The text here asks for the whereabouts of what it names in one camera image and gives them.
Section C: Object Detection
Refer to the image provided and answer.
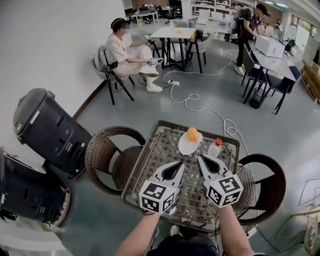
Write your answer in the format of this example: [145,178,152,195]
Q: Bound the black wheeled machine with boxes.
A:
[13,87,93,180]
[0,146,72,228]

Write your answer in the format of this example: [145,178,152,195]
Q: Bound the wooden pallet stack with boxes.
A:
[300,59,320,105]

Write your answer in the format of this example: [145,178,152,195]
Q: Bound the white box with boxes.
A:
[254,35,286,59]

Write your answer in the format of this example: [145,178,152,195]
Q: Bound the white plate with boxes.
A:
[177,131,204,156]

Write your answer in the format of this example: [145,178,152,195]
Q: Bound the brown wicker chair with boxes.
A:
[84,125,147,196]
[232,153,287,226]

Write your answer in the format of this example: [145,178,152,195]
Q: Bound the long grey table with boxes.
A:
[243,39,304,105]

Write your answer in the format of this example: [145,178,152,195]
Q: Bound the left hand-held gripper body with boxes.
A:
[138,174,181,216]

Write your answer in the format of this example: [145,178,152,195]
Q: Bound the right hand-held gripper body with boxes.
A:
[203,171,245,209]

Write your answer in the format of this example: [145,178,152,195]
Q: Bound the clear bottle with red cap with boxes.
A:
[207,138,224,159]

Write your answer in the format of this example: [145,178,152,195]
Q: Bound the person's left forearm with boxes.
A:
[114,211,164,256]

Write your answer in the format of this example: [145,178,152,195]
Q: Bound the brown wicker table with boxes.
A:
[120,120,241,227]

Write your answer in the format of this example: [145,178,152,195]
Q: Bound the black wire waste bin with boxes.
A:
[249,87,268,110]

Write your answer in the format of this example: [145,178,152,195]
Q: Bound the person's dark trousers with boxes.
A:
[151,231,219,256]

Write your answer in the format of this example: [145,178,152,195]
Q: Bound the person's right forearm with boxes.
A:
[215,204,256,256]

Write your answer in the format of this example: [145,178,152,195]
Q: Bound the dark blue chair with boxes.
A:
[264,65,303,116]
[240,44,269,99]

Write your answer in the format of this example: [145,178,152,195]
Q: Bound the white square table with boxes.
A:
[149,26,197,73]

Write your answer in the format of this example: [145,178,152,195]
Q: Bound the white shelving unit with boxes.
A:
[191,0,232,26]

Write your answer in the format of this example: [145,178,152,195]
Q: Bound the grey chair with black legs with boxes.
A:
[93,45,136,106]
[184,32,216,74]

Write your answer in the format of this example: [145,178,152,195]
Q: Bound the white cable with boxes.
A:
[170,84,251,161]
[163,48,240,84]

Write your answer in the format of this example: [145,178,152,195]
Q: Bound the person's shoe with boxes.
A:
[169,224,182,237]

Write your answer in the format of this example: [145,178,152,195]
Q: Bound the orange food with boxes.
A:
[186,126,200,141]

